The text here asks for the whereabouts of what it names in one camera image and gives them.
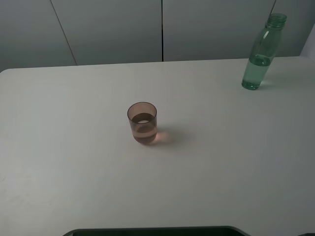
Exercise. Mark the green transparent water bottle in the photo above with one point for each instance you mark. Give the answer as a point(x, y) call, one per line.
point(263, 51)

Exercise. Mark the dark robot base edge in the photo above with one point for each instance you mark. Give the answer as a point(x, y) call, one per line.
point(168, 231)

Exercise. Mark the pink translucent plastic cup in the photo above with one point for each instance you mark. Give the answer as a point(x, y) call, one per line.
point(142, 118)

